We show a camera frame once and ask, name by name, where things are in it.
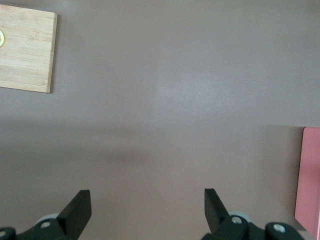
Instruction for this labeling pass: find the wooden cutting board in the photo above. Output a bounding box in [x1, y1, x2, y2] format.
[0, 4, 58, 94]

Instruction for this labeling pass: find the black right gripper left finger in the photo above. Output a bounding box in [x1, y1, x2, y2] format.
[0, 189, 93, 240]

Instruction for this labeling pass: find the pink plastic bin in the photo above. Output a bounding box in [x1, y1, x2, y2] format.
[294, 126, 320, 237]

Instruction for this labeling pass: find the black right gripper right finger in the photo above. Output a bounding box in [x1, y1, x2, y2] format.
[201, 187, 306, 240]

